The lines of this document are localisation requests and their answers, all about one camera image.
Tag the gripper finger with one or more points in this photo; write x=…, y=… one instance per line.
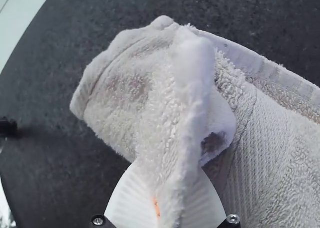
x=132, y=203
x=207, y=205

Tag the pale towel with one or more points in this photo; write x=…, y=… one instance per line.
x=155, y=100

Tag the black mat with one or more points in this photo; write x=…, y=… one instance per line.
x=62, y=62

